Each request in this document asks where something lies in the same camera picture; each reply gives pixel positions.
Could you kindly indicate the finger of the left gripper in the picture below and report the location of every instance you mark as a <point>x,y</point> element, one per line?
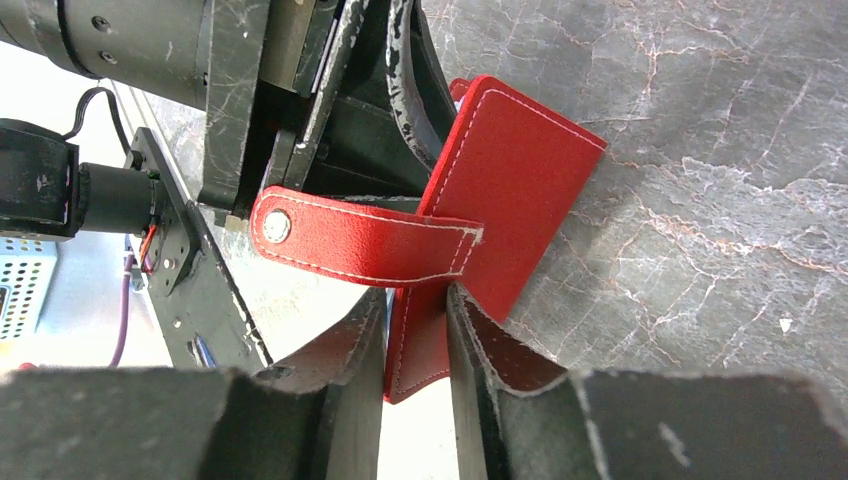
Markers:
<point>419,98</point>

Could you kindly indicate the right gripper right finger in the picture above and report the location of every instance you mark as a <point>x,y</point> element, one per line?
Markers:
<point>519,415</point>

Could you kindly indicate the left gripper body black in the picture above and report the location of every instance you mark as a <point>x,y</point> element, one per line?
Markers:
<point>295,95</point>

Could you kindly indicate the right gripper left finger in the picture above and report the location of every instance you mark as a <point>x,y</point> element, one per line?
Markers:
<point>315,414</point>

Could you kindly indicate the red leather card holder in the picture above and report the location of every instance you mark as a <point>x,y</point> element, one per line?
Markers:
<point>509,173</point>

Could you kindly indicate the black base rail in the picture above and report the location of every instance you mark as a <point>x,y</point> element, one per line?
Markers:
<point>203,318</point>

